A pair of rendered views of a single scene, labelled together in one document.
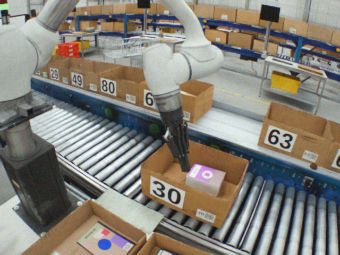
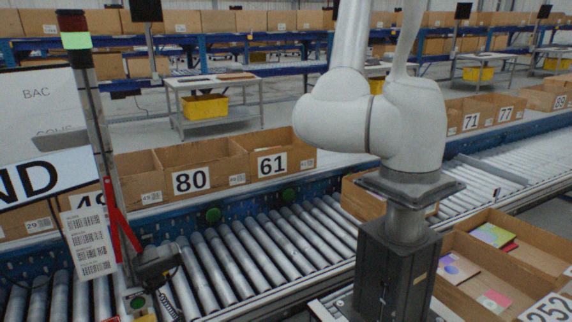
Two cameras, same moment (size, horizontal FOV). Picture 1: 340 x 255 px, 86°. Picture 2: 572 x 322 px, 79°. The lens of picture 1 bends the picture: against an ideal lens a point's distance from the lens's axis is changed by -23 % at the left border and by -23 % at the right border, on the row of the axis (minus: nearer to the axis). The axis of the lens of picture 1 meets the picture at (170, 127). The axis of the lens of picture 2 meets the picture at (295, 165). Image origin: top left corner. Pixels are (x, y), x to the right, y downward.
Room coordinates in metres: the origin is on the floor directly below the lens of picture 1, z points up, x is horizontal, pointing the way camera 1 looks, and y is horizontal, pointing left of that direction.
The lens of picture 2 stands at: (0.39, 1.42, 1.65)
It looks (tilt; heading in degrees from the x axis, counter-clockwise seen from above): 23 degrees down; 301
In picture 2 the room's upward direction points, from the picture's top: straight up
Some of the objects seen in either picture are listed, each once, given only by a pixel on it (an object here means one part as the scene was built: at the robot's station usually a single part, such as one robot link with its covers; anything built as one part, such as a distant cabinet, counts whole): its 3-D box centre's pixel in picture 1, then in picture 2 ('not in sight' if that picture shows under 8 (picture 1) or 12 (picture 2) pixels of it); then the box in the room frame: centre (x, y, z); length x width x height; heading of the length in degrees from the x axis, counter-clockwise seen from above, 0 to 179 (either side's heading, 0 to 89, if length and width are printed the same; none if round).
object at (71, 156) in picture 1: (95, 142); (256, 252); (1.15, 0.46, 0.72); 0.52 x 0.05 x 0.05; 151
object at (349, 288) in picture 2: (70, 187); (351, 287); (0.72, 0.47, 0.74); 0.28 x 0.02 x 0.02; 63
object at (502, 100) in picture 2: not in sight; (493, 108); (0.44, -1.74, 0.97); 0.39 x 0.29 x 0.17; 61
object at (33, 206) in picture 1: (36, 180); (394, 274); (0.56, 0.53, 0.91); 0.26 x 0.26 x 0.33; 63
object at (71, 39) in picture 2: (3, 4); (75, 32); (1.15, 1.00, 1.62); 0.05 x 0.05 x 0.06
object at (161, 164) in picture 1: (196, 178); (390, 195); (0.76, -0.13, 0.83); 0.39 x 0.29 x 0.17; 61
